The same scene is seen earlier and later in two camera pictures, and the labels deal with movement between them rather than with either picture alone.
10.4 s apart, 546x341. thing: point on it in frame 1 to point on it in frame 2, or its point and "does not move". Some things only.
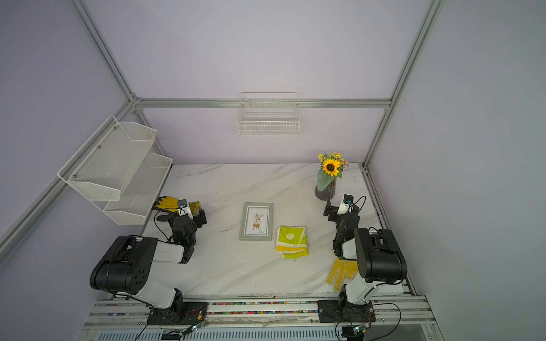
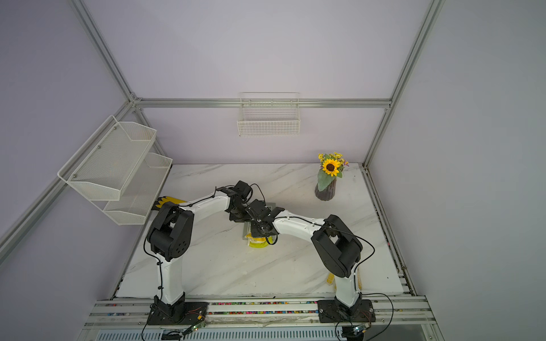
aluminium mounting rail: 390,312 does not move
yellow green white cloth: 291,241 to 258,242
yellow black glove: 167,203 does not move
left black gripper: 200,219 to 233,218
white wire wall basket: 269,114 does not move
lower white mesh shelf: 140,192 does not move
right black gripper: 333,213 to 255,231
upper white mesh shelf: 109,163 does not move
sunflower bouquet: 333,165 does not move
